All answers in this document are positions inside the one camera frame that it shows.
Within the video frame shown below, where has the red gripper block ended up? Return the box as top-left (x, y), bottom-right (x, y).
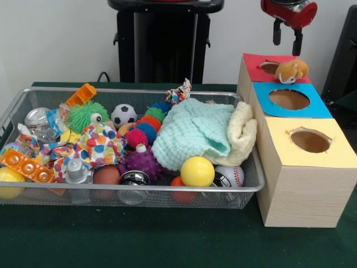
top-left (260, 0), bottom-right (318, 56)

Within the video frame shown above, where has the brown plush animal toy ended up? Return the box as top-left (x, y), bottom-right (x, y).
top-left (274, 59), bottom-right (310, 84)

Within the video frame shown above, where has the cream knitted cloth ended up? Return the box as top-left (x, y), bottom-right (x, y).
top-left (205, 101), bottom-right (258, 168)

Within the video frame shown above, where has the mint green knitted cloth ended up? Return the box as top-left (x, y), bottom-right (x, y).
top-left (152, 98), bottom-right (235, 171)

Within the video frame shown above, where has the green orange blue spiky caterpillar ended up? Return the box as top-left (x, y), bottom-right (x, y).
top-left (124, 100), bottom-right (171, 146)

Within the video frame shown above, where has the silver toy hydrant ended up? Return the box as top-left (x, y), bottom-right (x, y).
top-left (64, 159), bottom-right (94, 184)

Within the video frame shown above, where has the wooden box with three holes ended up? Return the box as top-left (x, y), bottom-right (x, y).
top-left (236, 52), bottom-right (357, 228)

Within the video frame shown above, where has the black panel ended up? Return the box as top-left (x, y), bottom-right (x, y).
top-left (320, 4), bottom-right (357, 98)

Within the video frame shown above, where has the yellow smooth ball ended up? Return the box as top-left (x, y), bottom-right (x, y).
top-left (180, 156), bottom-right (216, 187)

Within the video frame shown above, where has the small soccer ball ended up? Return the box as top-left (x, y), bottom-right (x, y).
top-left (110, 104), bottom-right (138, 129)

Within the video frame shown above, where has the purple spiky ball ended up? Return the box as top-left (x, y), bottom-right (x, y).
top-left (118, 145), bottom-right (165, 184)

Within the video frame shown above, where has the short orange plastic block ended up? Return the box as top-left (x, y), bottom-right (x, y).
top-left (64, 83), bottom-right (98, 108)

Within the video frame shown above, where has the polka dot cloth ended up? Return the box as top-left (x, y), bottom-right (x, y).
top-left (16, 122), bottom-right (128, 182)

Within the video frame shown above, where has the dark green table cloth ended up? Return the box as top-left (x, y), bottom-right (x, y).
top-left (0, 81), bottom-right (357, 268)

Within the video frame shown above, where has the long orange plastic block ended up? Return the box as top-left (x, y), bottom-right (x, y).
top-left (0, 147), bottom-right (56, 184)

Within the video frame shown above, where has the colourful knotted rope toy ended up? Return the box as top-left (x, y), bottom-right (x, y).
top-left (166, 78), bottom-right (193, 104)

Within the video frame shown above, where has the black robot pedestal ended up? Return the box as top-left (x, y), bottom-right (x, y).
top-left (107, 0), bottom-right (225, 84)

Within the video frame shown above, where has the silver wire mesh bin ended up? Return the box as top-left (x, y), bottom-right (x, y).
top-left (0, 86), bottom-right (266, 209)

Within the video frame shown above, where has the green stringy puffer ball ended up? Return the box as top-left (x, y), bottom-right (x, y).
top-left (67, 100), bottom-right (110, 133)

